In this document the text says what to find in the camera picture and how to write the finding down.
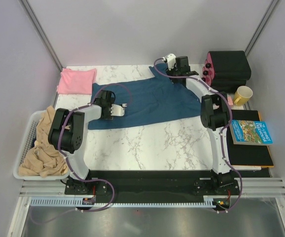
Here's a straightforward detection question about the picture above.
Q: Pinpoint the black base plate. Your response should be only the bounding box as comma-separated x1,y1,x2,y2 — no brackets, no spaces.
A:
65,170,238,202

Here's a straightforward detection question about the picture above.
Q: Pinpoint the blue t-shirt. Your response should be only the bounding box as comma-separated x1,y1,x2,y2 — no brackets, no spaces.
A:
88,63,201,130

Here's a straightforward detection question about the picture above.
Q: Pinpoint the yellow mug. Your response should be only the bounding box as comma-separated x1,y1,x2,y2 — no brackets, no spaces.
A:
233,86,253,106

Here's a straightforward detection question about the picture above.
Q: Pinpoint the blue illustrated book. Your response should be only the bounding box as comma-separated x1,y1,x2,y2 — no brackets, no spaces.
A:
230,120,273,146

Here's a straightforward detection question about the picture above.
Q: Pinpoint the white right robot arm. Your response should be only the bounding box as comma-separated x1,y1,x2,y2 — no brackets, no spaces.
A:
162,53,240,195

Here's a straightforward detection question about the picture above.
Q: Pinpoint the aluminium frame rail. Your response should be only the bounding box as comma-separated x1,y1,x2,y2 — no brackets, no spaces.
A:
19,0,63,72
245,0,281,57

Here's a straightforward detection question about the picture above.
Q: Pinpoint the beige t-shirt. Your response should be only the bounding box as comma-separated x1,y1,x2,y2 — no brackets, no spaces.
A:
18,106,68,178

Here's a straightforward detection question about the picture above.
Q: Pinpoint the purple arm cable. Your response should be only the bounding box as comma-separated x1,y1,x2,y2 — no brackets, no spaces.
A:
30,83,133,224
153,58,243,214

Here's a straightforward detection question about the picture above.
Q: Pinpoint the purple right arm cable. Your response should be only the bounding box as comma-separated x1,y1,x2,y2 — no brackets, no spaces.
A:
153,58,243,214

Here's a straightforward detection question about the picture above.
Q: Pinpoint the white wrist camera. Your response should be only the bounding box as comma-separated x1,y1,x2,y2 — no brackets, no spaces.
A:
162,53,176,70
110,103,127,117

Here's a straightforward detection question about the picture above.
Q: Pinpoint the white slotted cable duct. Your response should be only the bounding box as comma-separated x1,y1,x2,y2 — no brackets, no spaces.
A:
29,196,220,208

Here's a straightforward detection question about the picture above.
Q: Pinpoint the black pink drawer organizer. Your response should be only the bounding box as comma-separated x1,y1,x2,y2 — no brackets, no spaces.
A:
202,50,251,93

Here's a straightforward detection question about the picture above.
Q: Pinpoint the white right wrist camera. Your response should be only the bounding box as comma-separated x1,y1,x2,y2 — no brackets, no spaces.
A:
162,53,176,70

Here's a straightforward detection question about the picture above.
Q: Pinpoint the aluminium frame rail right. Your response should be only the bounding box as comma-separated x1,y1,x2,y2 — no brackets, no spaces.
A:
245,0,281,57

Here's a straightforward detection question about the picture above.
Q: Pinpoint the pink folded t-shirt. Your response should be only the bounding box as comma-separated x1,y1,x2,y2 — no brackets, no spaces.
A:
57,68,97,95

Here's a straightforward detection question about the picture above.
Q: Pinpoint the white plastic basket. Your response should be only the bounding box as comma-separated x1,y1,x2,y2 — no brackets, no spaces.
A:
13,110,70,181

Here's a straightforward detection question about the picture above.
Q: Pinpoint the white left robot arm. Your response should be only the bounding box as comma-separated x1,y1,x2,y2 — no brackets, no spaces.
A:
48,90,116,194

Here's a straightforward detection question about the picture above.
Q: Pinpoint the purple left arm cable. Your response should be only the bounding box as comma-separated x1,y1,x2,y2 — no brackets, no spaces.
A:
30,83,133,224

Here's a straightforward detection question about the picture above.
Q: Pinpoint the pink power socket cube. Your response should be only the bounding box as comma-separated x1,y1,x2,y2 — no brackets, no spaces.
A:
227,96,234,106

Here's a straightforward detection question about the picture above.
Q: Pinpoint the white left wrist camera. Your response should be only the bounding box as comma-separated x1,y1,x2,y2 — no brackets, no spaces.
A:
110,103,127,117

